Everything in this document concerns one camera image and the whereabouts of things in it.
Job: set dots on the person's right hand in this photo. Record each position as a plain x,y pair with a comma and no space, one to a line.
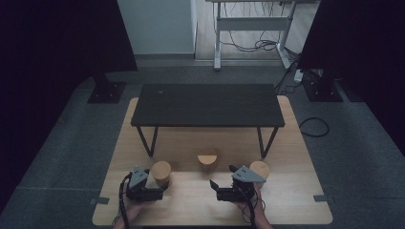
256,203

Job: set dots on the grey tape strip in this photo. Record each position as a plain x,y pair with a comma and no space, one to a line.
323,198
99,200

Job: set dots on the person's left hand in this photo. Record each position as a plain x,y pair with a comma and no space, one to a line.
137,206

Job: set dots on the white cabinet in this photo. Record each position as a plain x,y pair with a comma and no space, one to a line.
159,25

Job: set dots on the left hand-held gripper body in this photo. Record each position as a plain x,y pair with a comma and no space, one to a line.
143,194

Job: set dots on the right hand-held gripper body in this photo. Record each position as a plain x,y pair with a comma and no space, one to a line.
235,193

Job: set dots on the white desk frame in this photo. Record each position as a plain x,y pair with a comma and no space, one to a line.
251,24

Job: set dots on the glass jar with wooden lid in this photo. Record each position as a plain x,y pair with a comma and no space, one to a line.
261,170

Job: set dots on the white power strip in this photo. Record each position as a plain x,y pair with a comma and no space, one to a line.
298,76

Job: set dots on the glass jar with orange contents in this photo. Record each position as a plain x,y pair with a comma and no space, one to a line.
160,173

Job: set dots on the wooden cylinder block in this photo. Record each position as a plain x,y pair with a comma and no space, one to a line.
207,160

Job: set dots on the black stand with base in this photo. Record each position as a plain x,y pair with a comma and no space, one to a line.
106,92
323,90

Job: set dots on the dark curtain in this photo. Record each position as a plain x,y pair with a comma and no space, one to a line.
47,47
366,41

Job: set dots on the black metal shelf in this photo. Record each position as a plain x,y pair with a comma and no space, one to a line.
207,105

